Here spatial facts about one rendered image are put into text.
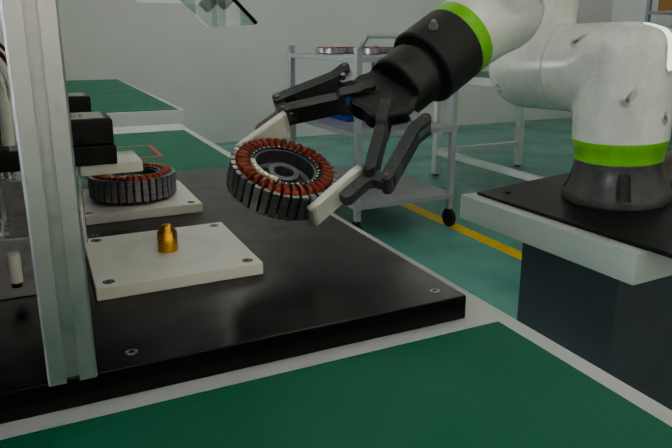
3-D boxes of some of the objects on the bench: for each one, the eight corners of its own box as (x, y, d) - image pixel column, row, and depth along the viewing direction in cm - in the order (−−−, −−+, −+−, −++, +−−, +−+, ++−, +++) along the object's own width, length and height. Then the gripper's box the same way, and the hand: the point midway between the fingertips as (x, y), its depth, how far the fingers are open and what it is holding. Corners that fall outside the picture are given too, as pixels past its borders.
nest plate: (221, 231, 72) (221, 221, 72) (263, 274, 59) (263, 261, 59) (84, 249, 66) (83, 238, 66) (96, 301, 53) (95, 288, 53)
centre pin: (175, 245, 64) (174, 220, 63) (179, 251, 62) (178, 225, 61) (156, 248, 63) (154, 222, 62) (160, 254, 61) (158, 228, 60)
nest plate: (179, 187, 93) (178, 179, 93) (203, 212, 80) (202, 202, 80) (72, 198, 87) (71, 189, 87) (78, 226, 74) (77, 216, 74)
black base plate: (247, 176, 111) (246, 164, 110) (465, 318, 55) (466, 294, 54) (-59, 206, 91) (-62, 191, 91) (-207, 472, 35) (-216, 437, 35)
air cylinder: (38, 267, 61) (31, 213, 60) (39, 294, 54) (31, 235, 53) (-21, 275, 59) (-29, 219, 57) (-27, 305, 52) (-37, 243, 51)
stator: (169, 183, 91) (167, 158, 90) (183, 201, 81) (182, 173, 80) (87, 190, 86) (84, 164, 85) (92, 210, 76) (89, 181, 75)
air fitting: (24, 282, 54) (20, 250, 53) (24, 287, 53) (19, 254, 52) (10, 285, 53) (5, 252, 52) (9, 289, 52) (5, 256, 51)
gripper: (498, 142, 68) (354, 271, 61) (351, 53, 80) (216, 152, 72) (504, 92, 62) (346, 229, 55) (345, 5, 74) (196, 107, 66)
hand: (286, 174), depth 64 cm, fingers closed on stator, 11 cm apart
